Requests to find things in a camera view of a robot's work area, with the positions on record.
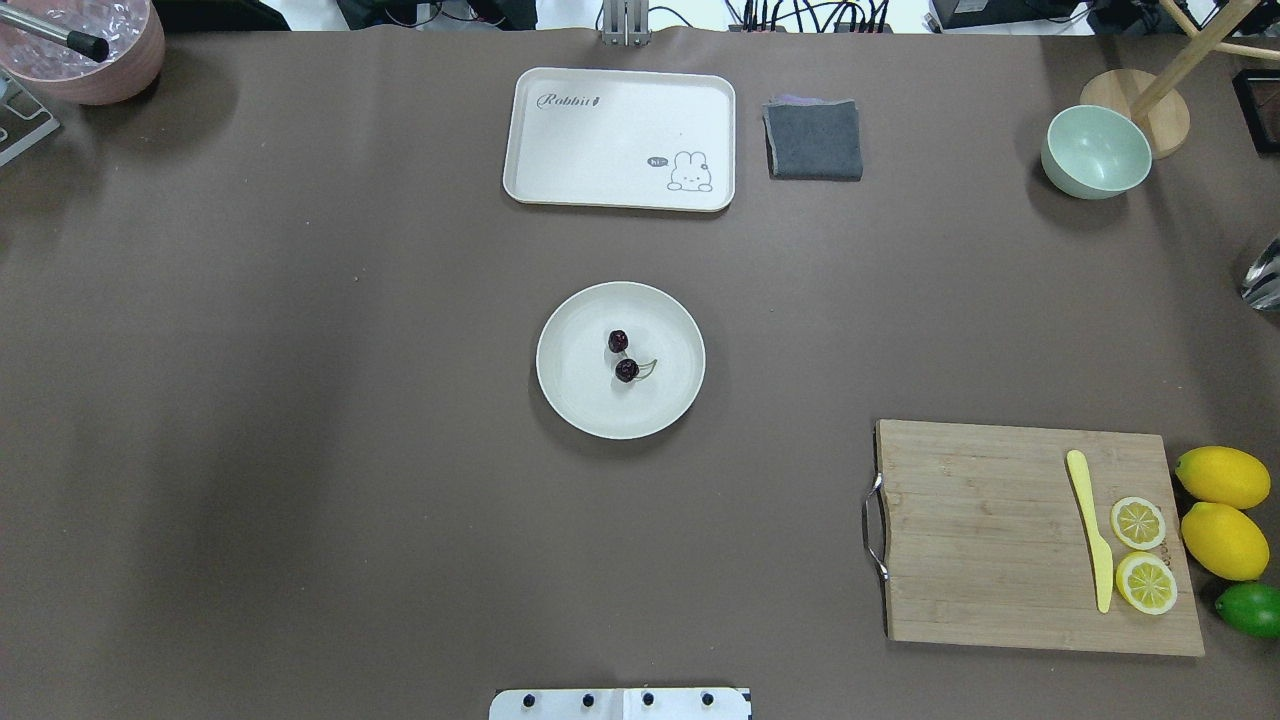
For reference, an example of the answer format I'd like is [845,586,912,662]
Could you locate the dark red cherry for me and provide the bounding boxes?
[607,329,628,354]
[614,357,658,383]

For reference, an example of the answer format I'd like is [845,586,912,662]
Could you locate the beige round plate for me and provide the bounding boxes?
[535,281,707,439]

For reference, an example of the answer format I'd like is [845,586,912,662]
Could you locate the cream rabbit tray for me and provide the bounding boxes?
[502,67,737,211]

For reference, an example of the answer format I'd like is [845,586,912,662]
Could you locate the dark wooden tray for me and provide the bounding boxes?
[1231,69,1279,154]

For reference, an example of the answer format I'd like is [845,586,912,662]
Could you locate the grey folded cloth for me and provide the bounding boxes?
[763,96,864,182]

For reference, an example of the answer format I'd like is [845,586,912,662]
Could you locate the bamboo cutting board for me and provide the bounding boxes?
[867,419,1204,659]

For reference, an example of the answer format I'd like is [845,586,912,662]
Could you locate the yellow plastic knife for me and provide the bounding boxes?
[1065,448,1114,614]

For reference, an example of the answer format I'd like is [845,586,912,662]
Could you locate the mint green bowl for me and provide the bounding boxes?
[1039,105,1153,200]

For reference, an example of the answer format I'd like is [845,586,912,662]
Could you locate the lemon half slice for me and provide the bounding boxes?
[1114,551,1178,616]
[1108,496,1167,551]

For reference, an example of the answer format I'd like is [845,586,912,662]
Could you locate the wooden mug tree stand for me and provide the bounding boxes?
[1079,1,1279,160]

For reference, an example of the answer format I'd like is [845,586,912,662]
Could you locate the whole yellow lemon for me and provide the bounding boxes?
[1180,501,1271,582]
[1174,445,1272,510]

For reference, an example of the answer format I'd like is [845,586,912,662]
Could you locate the pink bowl with ice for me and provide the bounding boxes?
[1,1,166,105]

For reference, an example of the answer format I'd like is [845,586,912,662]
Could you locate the steel scoop in pink bowl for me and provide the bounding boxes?
[1,3,110,63]

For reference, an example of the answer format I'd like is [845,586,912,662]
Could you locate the white cup rack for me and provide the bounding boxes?
[0,70,61,167]

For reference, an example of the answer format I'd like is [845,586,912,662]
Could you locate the green lime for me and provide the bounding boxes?
[1213,582,1279,639]

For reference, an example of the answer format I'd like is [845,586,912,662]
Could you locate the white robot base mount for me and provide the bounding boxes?
[488,687,753,719]

